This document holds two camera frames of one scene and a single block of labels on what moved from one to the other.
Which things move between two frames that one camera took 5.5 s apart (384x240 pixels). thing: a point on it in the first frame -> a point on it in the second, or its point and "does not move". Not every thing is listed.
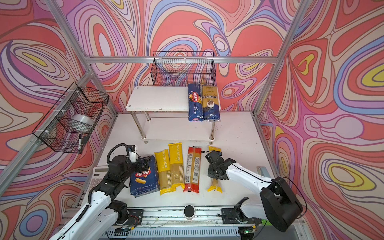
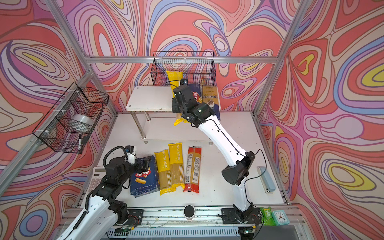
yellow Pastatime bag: [176, 165] does not move
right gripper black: [210, 173] -> [175, 108]
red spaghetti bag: [193, 169] does not move
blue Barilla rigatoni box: [145, 182] does not move
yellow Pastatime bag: [163, 163] does not move
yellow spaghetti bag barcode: [214, 182] -> [174, 78]
